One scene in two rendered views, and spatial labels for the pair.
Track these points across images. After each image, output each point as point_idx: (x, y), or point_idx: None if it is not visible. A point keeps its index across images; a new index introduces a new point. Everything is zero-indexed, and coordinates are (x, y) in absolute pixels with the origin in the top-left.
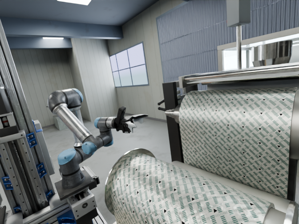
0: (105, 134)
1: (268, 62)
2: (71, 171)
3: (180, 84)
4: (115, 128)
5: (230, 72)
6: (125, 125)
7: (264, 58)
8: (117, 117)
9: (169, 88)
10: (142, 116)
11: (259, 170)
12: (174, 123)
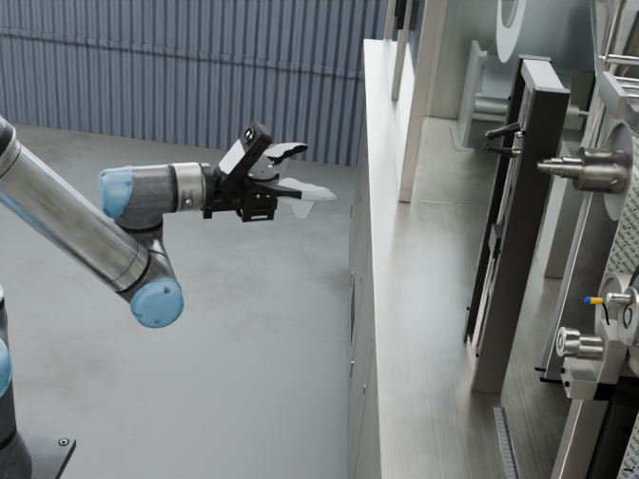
0: (157, 236)
1: (637, 18)
2: (10, 426)
3: (620, 110)
4: (204, 209)
5: None
6: (289, 194)
7: (632, 8)
8: (238, 167)
9: (555, 105)
10: (293, 151)
11: None
12: (540, 188)
